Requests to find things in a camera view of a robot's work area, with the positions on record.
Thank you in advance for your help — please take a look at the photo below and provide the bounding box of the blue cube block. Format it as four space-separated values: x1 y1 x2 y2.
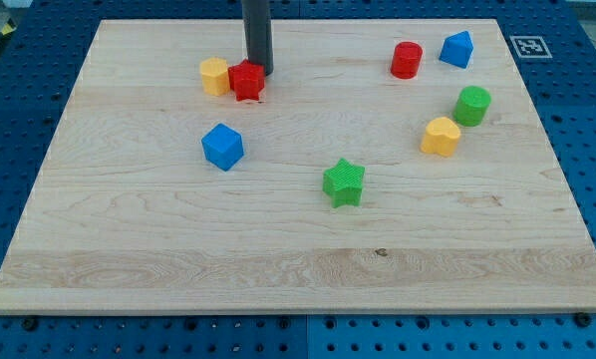
201 124 244 171

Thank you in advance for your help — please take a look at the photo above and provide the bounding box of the green star block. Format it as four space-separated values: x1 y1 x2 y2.
322 158 365 208

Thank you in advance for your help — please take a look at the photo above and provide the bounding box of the light wooden board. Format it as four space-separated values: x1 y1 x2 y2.
0 19 596 315

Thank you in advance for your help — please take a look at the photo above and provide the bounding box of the grey cylindrical robot arm rod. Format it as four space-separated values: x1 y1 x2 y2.
241 0 274 76

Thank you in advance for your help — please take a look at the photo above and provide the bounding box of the yellow heart block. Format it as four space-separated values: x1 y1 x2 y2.
420 117 461 157

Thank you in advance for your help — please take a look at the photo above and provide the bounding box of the white fiducial marker tag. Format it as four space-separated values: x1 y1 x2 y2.
509 35 552 59

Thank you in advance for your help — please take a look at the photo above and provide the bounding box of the red star block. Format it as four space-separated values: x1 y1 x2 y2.
228 60 265 101

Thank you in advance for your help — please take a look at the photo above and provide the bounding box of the green cylinder block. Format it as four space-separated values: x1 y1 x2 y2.
453 86 491 127

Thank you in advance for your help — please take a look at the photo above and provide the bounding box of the red cylinder block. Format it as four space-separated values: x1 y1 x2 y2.
390 42 424 79

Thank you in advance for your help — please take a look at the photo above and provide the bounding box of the yellow hexagon block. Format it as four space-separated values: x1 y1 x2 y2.
199 57 231 96

